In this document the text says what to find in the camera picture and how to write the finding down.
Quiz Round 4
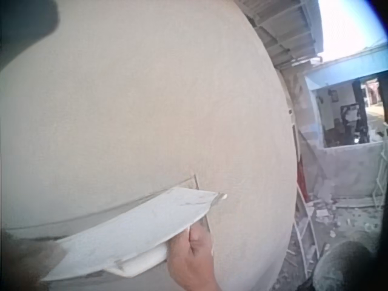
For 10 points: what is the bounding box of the white plastering trowel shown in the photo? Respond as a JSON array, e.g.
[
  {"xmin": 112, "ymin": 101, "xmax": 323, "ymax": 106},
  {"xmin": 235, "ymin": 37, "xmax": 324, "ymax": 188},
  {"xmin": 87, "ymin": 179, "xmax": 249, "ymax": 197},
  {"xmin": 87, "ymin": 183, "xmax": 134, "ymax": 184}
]
[{"xmin": 41, "ymin": 186, "xmax": 228, "ymax": 283}]

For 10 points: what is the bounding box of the red pole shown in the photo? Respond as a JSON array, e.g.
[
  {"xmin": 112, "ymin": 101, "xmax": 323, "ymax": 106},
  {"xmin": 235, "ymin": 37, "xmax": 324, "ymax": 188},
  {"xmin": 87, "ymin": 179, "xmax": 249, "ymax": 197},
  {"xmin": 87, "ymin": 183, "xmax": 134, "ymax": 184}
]
[{"xmin": 296, "ymin": 159, "xmax": 309, "ymax": 203}]

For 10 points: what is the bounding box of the person's right hand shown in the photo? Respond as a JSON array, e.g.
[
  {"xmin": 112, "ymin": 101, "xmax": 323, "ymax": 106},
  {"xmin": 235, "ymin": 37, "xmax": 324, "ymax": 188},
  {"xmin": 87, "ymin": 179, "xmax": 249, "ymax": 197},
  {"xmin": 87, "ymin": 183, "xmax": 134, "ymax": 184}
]
[{"xmin": 166, "ymin": 223, "xmax": 222, "ymax": 291}]

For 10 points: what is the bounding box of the blue roofed building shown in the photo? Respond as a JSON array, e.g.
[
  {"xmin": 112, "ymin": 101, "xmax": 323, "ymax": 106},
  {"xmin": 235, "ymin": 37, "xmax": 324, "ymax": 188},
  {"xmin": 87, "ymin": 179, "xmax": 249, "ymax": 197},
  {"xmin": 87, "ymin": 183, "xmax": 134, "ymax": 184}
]
[{"xmin": 304, "ymin": 42, "xmax": 388, "ymax": 149}]

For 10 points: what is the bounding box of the white metal rack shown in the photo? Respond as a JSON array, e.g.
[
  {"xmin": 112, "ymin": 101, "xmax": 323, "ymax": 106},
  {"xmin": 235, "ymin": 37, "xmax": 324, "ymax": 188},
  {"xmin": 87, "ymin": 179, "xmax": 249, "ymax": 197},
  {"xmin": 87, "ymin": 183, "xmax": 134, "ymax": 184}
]
[{"xmin": 372, "ymin": 122, "xmax": 388, "ymax": 210}]

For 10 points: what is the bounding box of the heap of rubble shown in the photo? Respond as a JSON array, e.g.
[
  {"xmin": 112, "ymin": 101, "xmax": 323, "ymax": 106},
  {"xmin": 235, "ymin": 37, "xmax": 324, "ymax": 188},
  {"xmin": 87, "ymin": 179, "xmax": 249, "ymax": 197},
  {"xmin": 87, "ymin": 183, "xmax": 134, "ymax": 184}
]
[{"xmin": 303, "ymin": 193, "xmax": 383, "ymax": 243}]

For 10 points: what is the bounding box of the corrugated metal roof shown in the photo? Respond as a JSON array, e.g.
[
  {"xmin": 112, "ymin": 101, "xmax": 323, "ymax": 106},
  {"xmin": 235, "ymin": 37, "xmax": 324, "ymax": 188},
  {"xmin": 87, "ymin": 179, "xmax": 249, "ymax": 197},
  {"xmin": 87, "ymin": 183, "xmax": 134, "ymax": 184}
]
[{"xmin": 235, "ymin": 0, "xmax": 326, "ymax": 71}]

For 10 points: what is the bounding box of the white metal ladder frame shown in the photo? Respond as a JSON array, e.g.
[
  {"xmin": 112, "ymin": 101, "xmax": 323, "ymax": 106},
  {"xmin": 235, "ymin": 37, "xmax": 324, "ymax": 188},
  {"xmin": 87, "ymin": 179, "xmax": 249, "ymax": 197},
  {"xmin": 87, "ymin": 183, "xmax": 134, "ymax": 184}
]
[{"xmin": 290, "ymin": 181, "xmax": 323, "ymax": 280}]

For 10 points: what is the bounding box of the black pillar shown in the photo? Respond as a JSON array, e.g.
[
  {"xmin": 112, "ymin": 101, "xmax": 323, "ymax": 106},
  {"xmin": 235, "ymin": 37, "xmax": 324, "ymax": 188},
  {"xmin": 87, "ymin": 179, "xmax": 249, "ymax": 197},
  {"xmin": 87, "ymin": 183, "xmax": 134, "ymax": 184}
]
[{"xmin": 352, "ymin": 78, "xmax": 370, "ymax": 144}]

